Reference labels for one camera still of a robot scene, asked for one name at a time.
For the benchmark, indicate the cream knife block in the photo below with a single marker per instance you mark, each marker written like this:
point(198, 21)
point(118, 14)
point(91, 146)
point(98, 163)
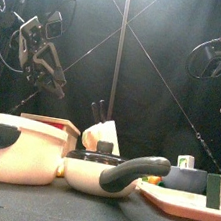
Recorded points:
point(107, 135)

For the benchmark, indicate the vertical metal frame pole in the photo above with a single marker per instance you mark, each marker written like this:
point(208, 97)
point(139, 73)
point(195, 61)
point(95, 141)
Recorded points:
point(120, 50)

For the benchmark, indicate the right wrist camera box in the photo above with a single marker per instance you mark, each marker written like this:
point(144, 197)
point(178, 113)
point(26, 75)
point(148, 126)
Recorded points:
point(216, 65)

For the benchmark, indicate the diagonal frame brace rod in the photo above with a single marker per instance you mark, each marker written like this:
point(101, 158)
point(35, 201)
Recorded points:
point(172, 92)
point(91, 50)

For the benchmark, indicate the green speckled sponge block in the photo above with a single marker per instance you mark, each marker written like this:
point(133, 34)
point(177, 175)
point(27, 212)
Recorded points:
point(216, 191)

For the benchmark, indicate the pink serving tray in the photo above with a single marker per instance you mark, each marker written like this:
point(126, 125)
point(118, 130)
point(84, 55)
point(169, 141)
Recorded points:
point(176, 200)

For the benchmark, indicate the wooden box red inside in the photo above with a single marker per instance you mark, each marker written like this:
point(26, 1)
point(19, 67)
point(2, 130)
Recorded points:
point(66, 126)

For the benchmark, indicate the yellow toy food piece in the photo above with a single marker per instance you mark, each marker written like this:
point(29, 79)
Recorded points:
point(60, 170)

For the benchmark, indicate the orange toy food piece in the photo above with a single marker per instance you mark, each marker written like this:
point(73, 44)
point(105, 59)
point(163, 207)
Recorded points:
point(154, 180)

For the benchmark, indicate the white green sushi piece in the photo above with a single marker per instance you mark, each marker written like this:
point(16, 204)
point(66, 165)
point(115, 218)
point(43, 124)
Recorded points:
point(185, 161)

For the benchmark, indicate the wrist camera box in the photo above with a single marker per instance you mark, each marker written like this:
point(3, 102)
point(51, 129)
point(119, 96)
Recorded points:
point(54, 26)
point(216, 65)

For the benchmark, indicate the black saucepan lid with knob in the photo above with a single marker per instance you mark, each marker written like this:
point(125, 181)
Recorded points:
point(99, 154)

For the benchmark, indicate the grey blue bowl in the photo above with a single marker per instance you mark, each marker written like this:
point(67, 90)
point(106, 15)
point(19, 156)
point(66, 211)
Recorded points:
point(185, 180)

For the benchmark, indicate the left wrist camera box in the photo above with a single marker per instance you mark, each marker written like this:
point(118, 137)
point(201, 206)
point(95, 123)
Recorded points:
point(54, 26)

